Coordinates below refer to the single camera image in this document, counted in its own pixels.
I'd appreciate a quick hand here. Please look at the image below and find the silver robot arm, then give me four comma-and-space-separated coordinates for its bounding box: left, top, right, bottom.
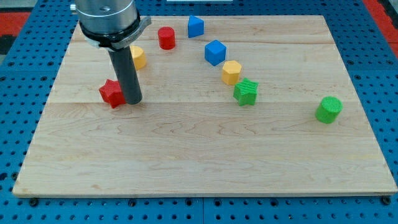
70, 0, 152, 52

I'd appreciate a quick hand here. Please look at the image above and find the yellow hexagon block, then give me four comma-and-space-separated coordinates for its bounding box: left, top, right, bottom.
221, 60, 242, 85

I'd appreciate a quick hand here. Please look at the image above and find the green star block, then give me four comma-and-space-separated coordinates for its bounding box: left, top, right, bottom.
233, 78, 259, 106

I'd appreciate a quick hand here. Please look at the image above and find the wooden board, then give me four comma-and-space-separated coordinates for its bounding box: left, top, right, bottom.
13, 16, 397, 198

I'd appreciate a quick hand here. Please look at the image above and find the blue cube block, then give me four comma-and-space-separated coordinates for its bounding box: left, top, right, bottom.
205, 40, 226, 66

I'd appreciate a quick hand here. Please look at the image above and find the red cylinder block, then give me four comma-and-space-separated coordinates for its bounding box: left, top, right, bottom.
157, 27, 176, 50

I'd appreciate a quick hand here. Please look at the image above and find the blue triangle block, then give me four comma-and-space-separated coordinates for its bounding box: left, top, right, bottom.
187, 15, 205, 38

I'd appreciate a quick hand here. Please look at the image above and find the red star block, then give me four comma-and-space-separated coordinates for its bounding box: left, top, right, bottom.
99, 79, 126, 108

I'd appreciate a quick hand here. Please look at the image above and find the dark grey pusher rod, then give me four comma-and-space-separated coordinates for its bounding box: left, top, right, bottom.
108, 47, 142, 105

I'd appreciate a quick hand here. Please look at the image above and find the green cylinder block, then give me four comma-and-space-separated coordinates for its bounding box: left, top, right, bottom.
315, 96, 343, 124

